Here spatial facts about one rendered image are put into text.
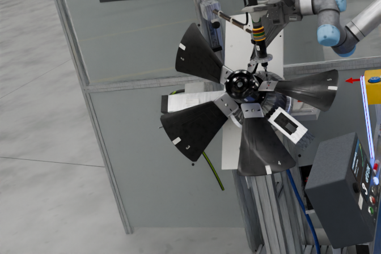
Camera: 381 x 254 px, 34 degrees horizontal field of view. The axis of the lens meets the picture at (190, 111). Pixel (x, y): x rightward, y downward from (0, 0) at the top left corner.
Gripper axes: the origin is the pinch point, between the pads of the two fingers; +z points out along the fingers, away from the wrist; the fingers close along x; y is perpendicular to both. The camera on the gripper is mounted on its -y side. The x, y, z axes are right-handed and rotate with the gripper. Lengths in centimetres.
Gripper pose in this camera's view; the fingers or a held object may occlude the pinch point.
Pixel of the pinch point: (246, 7)
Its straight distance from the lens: 234.4
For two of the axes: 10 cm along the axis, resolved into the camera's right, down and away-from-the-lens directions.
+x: 3.3, -4.2, 8.5
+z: -9.2, 0.6, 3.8
